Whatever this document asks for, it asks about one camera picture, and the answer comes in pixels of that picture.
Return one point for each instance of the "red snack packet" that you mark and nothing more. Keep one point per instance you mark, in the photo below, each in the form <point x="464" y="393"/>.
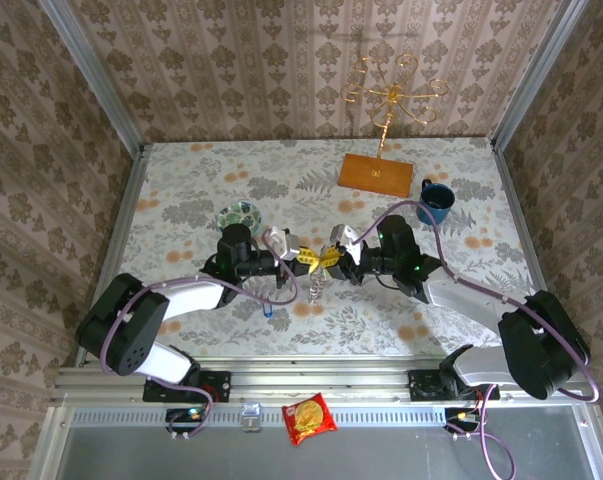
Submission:
<point x="308" y="420"/>

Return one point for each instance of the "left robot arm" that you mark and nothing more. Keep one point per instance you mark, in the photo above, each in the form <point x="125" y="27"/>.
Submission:
<point x="136" y="325"/>

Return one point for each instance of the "aluminium side rail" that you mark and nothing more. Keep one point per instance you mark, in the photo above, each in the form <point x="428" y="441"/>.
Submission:
<point x="526" y="225"/>
<point x="121" y="225"/>

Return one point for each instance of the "floral patterned tablecloth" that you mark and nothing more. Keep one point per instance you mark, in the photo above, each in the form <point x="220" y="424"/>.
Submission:
<point x="281" y="165"/>

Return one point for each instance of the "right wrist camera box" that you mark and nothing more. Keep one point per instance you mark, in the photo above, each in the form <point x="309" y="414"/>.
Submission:
<point x="346" y="237"/>

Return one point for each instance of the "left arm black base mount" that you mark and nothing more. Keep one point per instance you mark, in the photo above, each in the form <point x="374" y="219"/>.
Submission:
<point x="218" y="385"/>

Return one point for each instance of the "aluminium frame post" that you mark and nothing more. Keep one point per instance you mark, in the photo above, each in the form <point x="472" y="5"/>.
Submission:
<point x="94" y="75"/>
<point x="537" y="75"/>

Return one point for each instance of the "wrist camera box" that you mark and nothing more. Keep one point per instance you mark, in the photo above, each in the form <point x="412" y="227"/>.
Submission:
<point x="346" y="237"/>
<point x="281" y="242"/>

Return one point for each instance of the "small silver metal clip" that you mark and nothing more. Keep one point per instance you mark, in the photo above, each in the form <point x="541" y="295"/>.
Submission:
<point x="251" y="417"/>

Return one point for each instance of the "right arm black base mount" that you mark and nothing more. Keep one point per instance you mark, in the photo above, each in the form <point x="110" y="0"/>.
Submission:
<point x="423" y="387"/>

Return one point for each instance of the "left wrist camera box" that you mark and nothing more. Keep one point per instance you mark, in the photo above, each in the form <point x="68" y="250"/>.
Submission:
<point x="281" y="242"/>

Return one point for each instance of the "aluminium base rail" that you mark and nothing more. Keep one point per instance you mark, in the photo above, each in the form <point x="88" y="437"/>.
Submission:
<point x="321" y="375"/>

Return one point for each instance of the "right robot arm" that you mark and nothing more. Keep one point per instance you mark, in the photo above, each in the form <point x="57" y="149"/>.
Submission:
<point x="531" y="360"/>

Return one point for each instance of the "blue key tag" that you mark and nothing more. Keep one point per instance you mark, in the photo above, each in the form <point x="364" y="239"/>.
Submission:
<point x="267" y="312"/>

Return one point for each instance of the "dark blue mug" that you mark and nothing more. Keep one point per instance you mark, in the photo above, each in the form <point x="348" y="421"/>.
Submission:
<point x="435" y="200"/>

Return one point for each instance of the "leaf pattern ceramic bowl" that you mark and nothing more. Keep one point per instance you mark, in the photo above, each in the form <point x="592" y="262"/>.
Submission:
<point x="239" y="212"/>

